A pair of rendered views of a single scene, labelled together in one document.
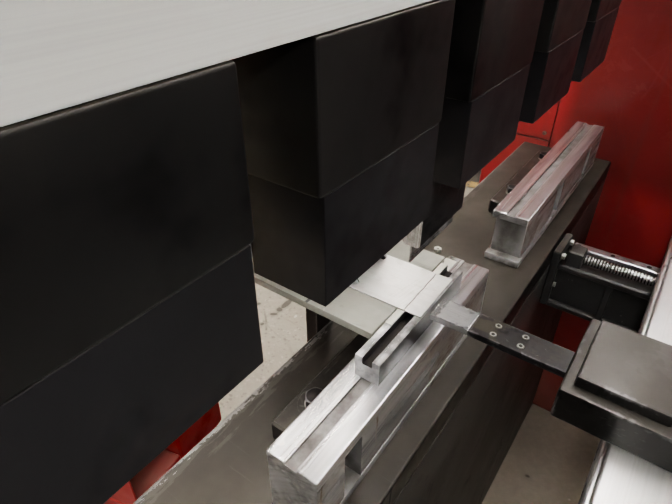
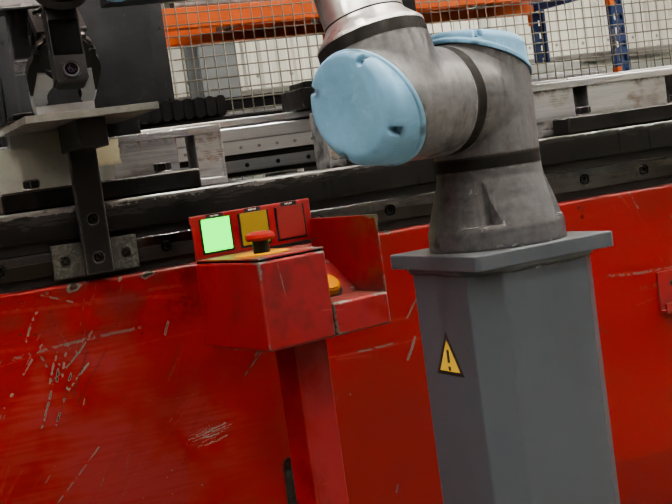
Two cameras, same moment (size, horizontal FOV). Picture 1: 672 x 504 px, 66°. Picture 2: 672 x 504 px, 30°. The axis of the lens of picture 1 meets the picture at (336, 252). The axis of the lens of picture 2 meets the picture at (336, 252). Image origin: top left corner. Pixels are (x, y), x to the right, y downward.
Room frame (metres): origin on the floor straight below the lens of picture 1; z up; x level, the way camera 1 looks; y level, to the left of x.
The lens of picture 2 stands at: (1.90, 1.27, 0.90)
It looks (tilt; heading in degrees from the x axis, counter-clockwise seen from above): 4 degrees down; 212
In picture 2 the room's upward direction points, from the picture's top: 8 degrees counter-clockwise
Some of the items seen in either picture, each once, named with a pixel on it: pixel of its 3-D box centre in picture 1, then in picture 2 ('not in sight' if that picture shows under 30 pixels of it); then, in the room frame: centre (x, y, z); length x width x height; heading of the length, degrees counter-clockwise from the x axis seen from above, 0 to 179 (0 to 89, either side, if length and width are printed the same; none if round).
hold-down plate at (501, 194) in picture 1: (527, 181); not in sight; (1.00, -0.41, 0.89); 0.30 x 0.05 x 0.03; 144
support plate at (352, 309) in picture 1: (324, 258); (74, 120); (0.56, 0.02, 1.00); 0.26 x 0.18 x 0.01; 54
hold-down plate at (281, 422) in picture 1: (362, 361); (100, 191); (0.48, -0.03, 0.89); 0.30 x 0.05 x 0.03; 144
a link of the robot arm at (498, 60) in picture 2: not in sight; (474, 93); (0.64, 0.68, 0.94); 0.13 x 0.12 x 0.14; 166
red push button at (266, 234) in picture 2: not in sight; (260, 244); (0.55, 0.30, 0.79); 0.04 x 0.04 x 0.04
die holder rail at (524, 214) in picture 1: (551, 183); not in sight; (0.92, -0.43, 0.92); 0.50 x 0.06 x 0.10; 144
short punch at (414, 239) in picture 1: (436, 202); (43, 41); (0.48, -0.11, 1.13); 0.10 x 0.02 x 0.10; 144
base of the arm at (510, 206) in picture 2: not in sight; (492, 198); (0.63, 0.68, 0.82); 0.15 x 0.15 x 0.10
